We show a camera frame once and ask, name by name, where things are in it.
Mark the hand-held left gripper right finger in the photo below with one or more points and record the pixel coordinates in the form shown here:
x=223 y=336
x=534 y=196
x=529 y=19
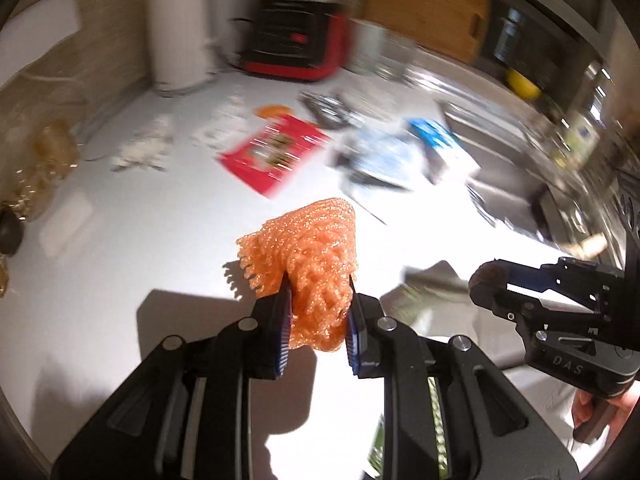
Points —
x=353 y=341

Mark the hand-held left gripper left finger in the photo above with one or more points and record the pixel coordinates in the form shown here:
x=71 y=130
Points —
x=282 y=332

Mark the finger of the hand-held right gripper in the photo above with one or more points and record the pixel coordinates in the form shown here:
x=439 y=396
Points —
x=545 y=310
x=575 y=277

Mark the brown round lump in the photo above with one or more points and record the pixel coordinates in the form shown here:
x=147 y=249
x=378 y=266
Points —
x=487 y=277

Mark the orange foam fruit net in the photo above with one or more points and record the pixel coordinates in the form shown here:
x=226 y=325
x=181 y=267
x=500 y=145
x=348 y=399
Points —
x=310 y=250

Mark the person's right hand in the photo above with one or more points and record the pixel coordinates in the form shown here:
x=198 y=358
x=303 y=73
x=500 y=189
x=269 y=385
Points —
x=580 y=410

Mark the grey crumpled wrapper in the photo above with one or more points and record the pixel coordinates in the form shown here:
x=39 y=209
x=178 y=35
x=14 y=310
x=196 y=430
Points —
x=440 y=285

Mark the steel sink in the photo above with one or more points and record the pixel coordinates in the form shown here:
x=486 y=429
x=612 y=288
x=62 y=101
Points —
x=505 y=180

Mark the red snack packet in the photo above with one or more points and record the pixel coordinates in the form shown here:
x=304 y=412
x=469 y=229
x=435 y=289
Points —
x=272 y=152

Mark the clear plastic bag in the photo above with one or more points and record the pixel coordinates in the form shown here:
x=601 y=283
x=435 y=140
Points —
x=380 y=160

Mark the blue and white packet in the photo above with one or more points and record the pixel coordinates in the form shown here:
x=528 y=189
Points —
x=440 y=145

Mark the yellow bowl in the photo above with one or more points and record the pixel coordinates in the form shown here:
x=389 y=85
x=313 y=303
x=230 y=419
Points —
x=522 y=85

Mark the white torn wrapper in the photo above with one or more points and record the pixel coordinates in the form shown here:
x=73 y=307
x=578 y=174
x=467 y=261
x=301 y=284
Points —
x=225 y=122

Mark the orange peel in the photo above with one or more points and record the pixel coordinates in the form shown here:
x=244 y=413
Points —
x=273 y=111

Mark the dark blurred utensil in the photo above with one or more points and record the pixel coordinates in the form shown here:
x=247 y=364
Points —
x=327 y=107

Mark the glass mug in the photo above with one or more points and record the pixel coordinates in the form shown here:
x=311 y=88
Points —
x=412 y=62

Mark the dark round thing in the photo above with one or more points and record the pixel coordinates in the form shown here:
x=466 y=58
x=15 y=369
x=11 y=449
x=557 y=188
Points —
x=10 y=232

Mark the clear bag with golden contents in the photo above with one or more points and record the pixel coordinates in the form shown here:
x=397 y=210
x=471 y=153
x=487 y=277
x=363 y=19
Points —
x=47 y=160

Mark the white ceramic cup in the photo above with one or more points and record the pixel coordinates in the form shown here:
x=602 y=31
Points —
x=370 y=45

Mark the red and black blender base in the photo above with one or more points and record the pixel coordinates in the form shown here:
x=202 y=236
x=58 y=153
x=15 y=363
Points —
x=292 y=35

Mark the wooden cutting board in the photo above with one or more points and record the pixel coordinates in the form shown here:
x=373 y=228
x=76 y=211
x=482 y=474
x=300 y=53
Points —
x=425 y=10

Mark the white electric kettle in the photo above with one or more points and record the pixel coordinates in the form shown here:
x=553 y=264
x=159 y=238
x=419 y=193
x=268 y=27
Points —
x=180 y=35

